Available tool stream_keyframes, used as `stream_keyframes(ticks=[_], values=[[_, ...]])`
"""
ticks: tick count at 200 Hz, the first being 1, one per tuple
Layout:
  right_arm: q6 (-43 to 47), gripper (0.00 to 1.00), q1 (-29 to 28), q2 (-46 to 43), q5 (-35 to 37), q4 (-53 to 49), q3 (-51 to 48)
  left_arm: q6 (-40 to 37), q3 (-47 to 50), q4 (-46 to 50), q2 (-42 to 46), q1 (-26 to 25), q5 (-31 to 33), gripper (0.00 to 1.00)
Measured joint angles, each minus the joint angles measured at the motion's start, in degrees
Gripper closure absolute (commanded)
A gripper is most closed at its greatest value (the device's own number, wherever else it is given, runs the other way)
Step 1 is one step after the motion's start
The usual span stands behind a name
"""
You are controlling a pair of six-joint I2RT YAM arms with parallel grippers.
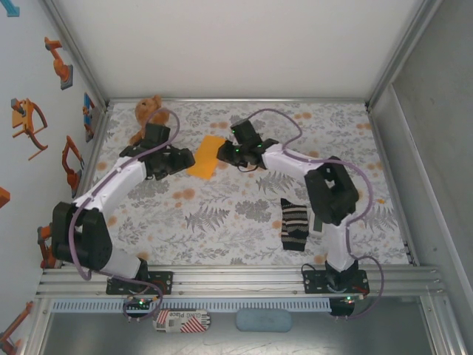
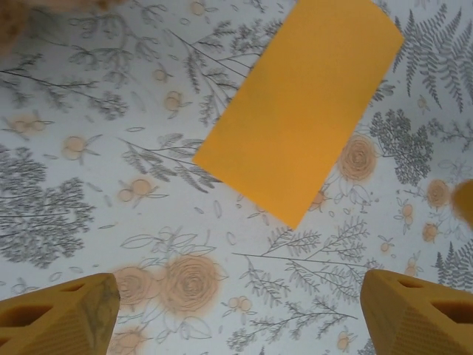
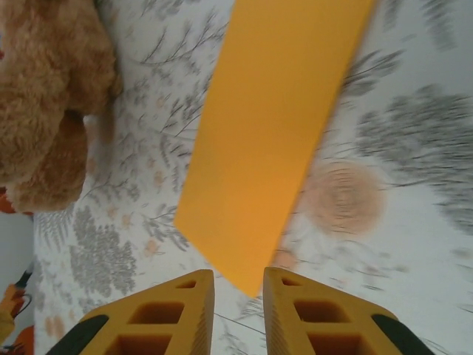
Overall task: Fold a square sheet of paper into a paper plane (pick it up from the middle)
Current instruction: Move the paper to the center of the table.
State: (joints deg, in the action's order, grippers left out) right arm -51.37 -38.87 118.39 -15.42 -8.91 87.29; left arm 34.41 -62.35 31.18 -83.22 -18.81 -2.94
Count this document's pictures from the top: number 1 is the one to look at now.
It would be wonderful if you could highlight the orange paper sheet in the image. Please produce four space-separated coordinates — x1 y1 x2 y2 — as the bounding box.
186 135 225 181

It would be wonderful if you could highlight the brown teddy bear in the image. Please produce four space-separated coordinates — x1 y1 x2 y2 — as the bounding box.
129 94 171 146

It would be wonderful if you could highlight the aluminium crossbar behind mat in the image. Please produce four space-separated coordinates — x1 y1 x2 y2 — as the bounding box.
106 96 370 105

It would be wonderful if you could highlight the floral patterned table mat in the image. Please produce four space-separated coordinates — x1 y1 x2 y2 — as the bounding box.
69 101 412 266

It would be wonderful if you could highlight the black beige striped sock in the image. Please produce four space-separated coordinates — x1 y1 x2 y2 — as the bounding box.
279 197 310 253

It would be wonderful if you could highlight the red white striped pouch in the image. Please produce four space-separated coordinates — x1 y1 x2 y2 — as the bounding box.
152 309 212 334

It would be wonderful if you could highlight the blue grey oval sponge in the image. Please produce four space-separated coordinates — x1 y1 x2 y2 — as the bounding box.
235 308 293 333

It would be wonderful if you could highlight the blue orange machine wall sticker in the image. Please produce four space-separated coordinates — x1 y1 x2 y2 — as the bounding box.
81 92 106 143

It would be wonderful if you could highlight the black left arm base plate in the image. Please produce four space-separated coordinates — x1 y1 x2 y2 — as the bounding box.
106 271 174 296

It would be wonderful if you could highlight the aluminium frame post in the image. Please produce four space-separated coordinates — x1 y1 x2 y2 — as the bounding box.
364 0 444 109
42 0 111 109

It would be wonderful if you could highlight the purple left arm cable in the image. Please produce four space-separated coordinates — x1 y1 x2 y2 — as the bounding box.
69 106 182 322

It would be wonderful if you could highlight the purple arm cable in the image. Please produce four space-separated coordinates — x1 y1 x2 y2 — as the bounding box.
69 106 182 322
249 108 386 321

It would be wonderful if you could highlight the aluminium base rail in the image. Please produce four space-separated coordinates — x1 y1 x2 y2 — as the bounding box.
35 264 448 299

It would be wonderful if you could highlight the thin black cable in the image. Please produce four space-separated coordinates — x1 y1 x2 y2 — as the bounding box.
300 263 327 277

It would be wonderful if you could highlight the orange claw gripper wall sticker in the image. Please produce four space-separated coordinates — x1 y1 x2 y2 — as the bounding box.
10 98 50 162

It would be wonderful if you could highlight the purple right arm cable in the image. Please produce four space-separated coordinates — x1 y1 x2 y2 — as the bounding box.
249 108 386 321

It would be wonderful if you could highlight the white slotted cable duct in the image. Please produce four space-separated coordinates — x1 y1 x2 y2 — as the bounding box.
51 298 332 314

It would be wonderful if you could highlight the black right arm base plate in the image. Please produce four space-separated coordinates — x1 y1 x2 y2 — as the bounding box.
302 269 370 295

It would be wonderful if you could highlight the blue arrow wall sticker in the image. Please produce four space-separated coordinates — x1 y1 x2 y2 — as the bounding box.
0 0 21 18

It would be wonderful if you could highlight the orange tool wall sticker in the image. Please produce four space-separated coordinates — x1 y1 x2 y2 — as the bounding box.
0 301 34 355

